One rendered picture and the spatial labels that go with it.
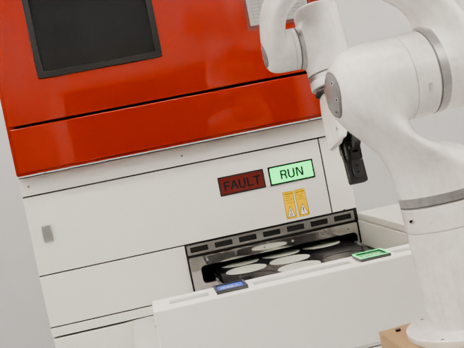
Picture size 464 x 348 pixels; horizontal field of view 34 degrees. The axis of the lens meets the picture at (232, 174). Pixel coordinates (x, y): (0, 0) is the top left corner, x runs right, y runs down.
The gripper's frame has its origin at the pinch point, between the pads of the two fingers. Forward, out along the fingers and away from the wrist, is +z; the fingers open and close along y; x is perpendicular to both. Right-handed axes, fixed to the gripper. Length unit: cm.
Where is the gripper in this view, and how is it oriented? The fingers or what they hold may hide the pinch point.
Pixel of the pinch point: (355, 172)
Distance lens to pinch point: 136.7
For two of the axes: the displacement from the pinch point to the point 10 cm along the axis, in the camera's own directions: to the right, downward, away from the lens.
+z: 2.2, 9.6, -1.5
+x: 9.7, -2.0, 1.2
